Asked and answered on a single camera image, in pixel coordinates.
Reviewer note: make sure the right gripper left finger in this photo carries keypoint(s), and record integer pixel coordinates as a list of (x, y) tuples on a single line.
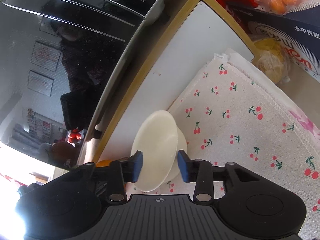
[(121, 172)]

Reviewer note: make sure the large orange on table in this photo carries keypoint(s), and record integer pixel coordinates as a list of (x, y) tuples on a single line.
[(103, 163)]

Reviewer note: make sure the cream bowl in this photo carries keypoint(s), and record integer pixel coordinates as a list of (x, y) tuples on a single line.
[(159, 139)]

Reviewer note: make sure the bag of bread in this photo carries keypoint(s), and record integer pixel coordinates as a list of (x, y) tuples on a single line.
[(274, 61)]

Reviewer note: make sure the Ganten water carton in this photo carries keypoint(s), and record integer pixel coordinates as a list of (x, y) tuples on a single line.
[(297, 32)]

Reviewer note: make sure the cherry print tablecloth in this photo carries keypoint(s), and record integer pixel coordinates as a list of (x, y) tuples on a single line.
[(231, 112)]

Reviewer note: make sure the black microwave oven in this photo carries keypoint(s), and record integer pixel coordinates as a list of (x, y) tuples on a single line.
[(60, 62)]

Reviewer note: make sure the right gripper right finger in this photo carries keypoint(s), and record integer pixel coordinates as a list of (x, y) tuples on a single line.
[(199, 172)]

